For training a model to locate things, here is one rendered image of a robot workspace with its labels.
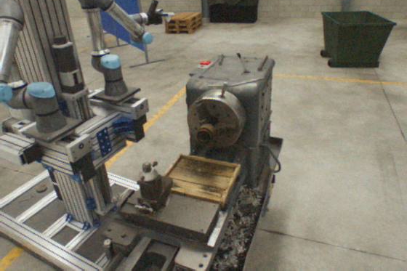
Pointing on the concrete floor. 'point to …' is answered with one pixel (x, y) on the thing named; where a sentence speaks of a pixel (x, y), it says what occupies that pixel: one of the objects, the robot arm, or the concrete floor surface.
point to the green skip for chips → (354, 38)
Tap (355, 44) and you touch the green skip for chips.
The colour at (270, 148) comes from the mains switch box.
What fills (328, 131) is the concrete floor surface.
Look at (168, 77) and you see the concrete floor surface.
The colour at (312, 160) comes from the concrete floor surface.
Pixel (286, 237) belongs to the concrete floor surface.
